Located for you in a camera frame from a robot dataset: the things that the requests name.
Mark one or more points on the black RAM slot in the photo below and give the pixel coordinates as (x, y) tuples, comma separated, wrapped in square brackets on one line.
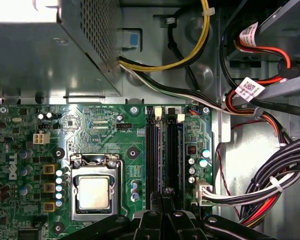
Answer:
[(181, 118), (149, 155), (172, 155), (158, 113)]

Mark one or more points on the silver CPU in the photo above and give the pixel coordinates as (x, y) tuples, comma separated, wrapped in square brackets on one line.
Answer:
[(93, 192)]

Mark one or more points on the black PC case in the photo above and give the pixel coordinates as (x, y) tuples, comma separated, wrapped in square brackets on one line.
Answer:
[(252, 155)]

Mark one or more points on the silver drive cage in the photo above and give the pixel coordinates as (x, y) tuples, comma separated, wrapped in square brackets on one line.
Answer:
[(290, 25)]

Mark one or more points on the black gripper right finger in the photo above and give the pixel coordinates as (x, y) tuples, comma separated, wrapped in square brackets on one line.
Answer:
[(180, 227)]

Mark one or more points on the grey power supply unit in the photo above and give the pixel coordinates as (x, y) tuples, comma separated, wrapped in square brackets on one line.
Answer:
[(40, 62)]

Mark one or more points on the CPU socket locking lever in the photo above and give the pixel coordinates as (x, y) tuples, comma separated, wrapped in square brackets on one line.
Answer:
[(122, 185)]

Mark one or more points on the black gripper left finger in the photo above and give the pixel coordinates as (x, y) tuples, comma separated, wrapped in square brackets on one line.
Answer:
[(145, 227)]

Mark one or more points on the silver CPU socket cover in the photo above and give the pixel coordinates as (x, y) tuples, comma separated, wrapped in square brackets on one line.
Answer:
[(117, 190)]

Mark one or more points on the green motherboard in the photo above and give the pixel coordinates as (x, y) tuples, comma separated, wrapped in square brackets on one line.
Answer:
[(102, 130)]

